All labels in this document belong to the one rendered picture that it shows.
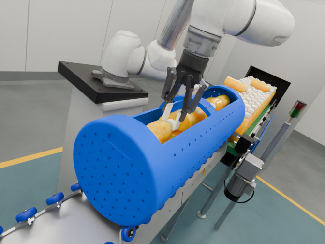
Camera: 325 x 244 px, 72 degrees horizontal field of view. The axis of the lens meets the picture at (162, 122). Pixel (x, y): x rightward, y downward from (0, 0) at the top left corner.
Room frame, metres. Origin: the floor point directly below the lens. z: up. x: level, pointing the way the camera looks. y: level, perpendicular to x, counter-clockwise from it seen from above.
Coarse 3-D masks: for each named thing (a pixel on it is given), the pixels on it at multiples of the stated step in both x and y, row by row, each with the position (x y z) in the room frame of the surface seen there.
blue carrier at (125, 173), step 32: (192, 96) 0.83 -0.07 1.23; (96, 128) 0.45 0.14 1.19; (128, 128) 0.43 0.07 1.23; (192, 128) 0.60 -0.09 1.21; (224, 128) 0.82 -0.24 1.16; (96, 160) 0.44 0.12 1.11; (128, 160) 0.40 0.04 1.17; (160, 160) 0.41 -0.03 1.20; (192, 160) 0.54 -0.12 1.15; (96, 192) 0.43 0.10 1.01; (128, 192) 0.39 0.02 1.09; (160, 192) 0.38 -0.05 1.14; (128, 224) 0.38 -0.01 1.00
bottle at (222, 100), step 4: (220, 96) 1.12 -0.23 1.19; (224, 96) 1.15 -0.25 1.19; (212, 100) 1.05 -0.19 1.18; (216, 100) 1.04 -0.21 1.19; (220, 100) 1.06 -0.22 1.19; (224, 100) 1.10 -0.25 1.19; (228, 100) 1.15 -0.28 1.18; (216, 104) 1.03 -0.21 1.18; (220, 104) 1.04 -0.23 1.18; (224, 104) 1.08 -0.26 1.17; (228, 104) 1.15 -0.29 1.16; (216, 108) 1.02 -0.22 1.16; (220, 108) 1.04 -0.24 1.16
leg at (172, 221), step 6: (192, 192) 1.15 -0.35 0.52; (186, 204) 1.16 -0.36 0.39; (180, 210) 1.13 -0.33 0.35; (174, 216) 1.14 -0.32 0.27; (168, 222) 1.15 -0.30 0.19; (174, 222) 1.13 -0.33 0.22; (168, 228) 1.14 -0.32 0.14; (162, 234) 1.15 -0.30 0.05; (168, 234) 1.13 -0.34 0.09; (162, 240) 1.13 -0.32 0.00
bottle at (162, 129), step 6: (162, 120) 0.60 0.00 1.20; (150, 126) 0.54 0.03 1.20; (156, 126) 0.55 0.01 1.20; (162, 126) 0.56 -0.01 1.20; (168, 126) 0.58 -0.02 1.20; (156, 132) 0.53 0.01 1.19; (162, 132) 0.55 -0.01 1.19; (168, 132) 0.57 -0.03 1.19; (162, 138) 0.54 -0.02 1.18; (168, 138) 0.57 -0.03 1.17
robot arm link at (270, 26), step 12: (264, 0) 0.65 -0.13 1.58; (276, 0) 0.68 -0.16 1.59; (264, 12) 0.63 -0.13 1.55; (276, 12) 0.65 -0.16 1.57; (288, 12) 0.68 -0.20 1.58; (252, 24) 0.62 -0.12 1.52; (264, 24) 0.63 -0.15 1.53; (276, 24) 0.64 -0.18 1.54; (288, 24) 0.66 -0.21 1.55; (240, 36) 0.64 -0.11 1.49; (252, 36) 0.64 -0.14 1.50; (264, 36) 0.64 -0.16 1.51; (276, 36) 0.65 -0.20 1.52; (288, 36) 0.68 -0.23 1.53
